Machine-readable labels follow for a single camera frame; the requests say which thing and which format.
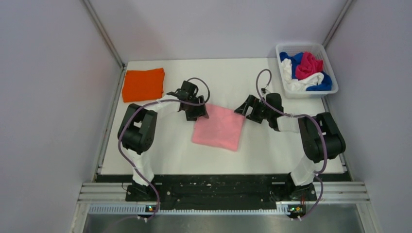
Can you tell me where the white t shirt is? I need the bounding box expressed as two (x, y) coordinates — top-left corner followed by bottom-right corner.
(280, 58), (325, 92)

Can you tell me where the white plastic basket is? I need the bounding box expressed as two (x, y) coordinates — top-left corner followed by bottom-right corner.
(275, 43), (339, 99)

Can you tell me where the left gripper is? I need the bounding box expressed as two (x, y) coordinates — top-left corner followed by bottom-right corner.
(184, 95), (209, 122)

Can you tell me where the white cable duct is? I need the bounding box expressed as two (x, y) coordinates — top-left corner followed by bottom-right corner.
(88, 203), (303, 215)

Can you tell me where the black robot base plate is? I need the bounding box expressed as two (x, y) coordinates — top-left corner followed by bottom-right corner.
(125, 174), (317, 210)

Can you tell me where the magenta t shirt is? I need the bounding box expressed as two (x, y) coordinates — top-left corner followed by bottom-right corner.
(295, 52), (324, 80)

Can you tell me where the folded orange t shirt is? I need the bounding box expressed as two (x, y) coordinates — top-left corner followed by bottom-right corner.
(121, 68), (165, 103)

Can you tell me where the pink t shirt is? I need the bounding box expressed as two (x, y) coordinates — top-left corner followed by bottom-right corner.
(191, 103), (245, 151)

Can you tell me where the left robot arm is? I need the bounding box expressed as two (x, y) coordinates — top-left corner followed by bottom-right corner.
(118, 78), (211, 201)

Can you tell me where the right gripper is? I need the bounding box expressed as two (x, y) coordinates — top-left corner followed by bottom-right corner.
(234, 95), (272, 124)

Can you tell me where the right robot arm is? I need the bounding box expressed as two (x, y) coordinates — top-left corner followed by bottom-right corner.
(234, 93), (346, 200)

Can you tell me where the blue t shirt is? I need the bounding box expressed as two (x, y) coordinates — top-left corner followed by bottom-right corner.
(279, 52), (332, 91)

